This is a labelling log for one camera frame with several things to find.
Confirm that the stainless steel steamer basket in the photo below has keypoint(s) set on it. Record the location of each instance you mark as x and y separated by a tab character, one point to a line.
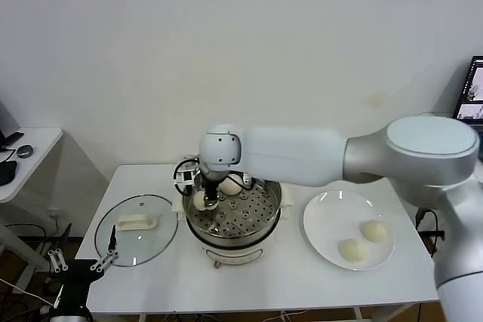
249	220

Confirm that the grey standing tablet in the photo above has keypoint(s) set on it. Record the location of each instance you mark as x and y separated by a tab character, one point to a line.
7	122

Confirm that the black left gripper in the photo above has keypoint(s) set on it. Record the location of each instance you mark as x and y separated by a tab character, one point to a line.
77	276

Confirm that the open dark laptop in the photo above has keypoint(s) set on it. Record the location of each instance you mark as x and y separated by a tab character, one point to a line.
471	84

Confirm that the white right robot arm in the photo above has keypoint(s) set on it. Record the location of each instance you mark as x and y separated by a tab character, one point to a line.
302	156

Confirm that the white floor power strip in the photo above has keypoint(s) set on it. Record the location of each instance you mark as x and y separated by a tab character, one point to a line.
45	310

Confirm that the cream electric cooker pot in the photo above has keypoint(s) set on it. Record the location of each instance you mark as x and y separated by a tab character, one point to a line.
234	254

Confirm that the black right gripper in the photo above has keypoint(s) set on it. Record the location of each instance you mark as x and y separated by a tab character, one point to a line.
212	186

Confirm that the white wall socket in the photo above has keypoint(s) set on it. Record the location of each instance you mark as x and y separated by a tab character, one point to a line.
56	216

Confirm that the white side desk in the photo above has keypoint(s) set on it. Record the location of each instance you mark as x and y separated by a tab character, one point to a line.
37	156

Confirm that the black soft pouch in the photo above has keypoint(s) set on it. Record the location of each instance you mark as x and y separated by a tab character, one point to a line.
7	173

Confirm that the white round plate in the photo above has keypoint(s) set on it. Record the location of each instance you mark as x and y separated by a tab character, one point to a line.
324	224

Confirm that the white steamed baozi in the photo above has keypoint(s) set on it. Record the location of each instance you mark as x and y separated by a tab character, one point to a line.
374	230
352	250
198	200
230	185

